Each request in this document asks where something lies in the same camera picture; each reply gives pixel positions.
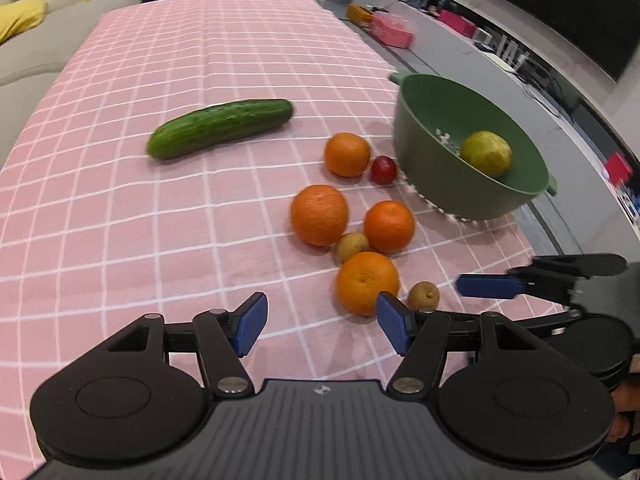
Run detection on red box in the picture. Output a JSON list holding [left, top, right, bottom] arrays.
[[604, 152, 634, 187]]

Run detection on white router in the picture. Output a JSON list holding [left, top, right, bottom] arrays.
[[492, 35, 532, 74]]

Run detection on green colander bowl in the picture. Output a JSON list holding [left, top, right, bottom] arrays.
[[389, 72, 560, 222]]

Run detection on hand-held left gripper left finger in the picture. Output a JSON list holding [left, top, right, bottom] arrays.
[[102, 291, 269, 400]]

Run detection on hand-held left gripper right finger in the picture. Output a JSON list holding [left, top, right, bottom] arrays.
[[376, 291, 545, 399]]

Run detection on red plum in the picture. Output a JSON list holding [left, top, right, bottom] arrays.
[[370, 156, 399, 186]]

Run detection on brown kiwi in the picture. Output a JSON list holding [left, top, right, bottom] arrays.
[[407, 281, 441, 312], [335, 232, 370, 265]]

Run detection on yellow-green pear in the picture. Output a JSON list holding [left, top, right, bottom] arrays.
[[459, 131, 514, 178]]

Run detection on person's right hand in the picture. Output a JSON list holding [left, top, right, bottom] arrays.
[[607, 355, 640, 443]]

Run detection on black television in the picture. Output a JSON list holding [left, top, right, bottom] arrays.
[[464, 0, 640, 82]]

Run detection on pink storage box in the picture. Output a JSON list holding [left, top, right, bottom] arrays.
[[372, 12, 415, 49]]

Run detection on grey television bench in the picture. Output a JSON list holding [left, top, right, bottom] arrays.
[[350, 0, 640, 246]]

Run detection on yellow cloth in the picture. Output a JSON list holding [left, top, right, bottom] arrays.
[[0, 0, 49, 44]]

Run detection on beige sofa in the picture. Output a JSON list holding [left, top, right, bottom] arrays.
[[0, 0, 142, 161]]

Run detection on large orange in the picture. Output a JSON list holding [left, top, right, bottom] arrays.
[[290, 184, 349, 247], [336, 251, 401, 317]]

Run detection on pink checked tablecloth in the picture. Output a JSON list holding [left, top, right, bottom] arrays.
[[0, 0, 541, 480]]

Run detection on small orange tangerine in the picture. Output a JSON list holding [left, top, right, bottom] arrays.
[[363, 200, 416, 255], [324, 132, 372, 178]]

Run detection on green cucumber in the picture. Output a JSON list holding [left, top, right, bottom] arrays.
[[146, 98, 294, 161]]

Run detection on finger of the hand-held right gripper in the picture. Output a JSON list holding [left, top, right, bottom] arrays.
[[500, 310, 584, 340], [456, 253, 629, 306]]

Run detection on magenta case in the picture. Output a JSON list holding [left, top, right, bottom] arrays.
[[438, 10, 477, 37]]

